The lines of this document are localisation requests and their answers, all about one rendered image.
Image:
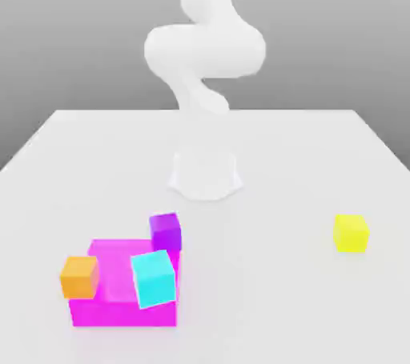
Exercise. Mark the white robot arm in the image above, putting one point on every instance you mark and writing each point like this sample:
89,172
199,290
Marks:
205,47

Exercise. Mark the small purple cube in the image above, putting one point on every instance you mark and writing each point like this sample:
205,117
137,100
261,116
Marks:
165,232

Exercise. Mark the small cyan cube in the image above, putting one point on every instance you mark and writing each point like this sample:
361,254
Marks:
154,280

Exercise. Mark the small yellow cube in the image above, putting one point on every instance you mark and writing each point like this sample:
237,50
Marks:
350,233

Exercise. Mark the small orange cube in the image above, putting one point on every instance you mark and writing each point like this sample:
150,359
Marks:
78,277

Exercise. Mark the large magenta box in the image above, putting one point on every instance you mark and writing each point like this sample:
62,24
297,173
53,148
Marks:
121,314

